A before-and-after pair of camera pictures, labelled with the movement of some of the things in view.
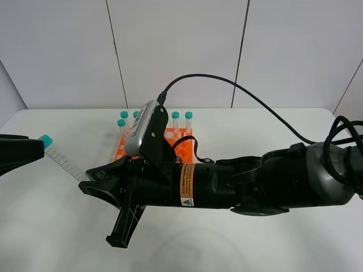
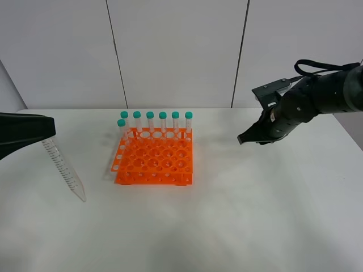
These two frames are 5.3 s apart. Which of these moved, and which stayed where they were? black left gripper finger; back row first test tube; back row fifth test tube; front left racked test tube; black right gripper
Moved: black right gripper; black left gripper finger
Stayed: back row fifth test tube; front left racked test tube; back row first test tube
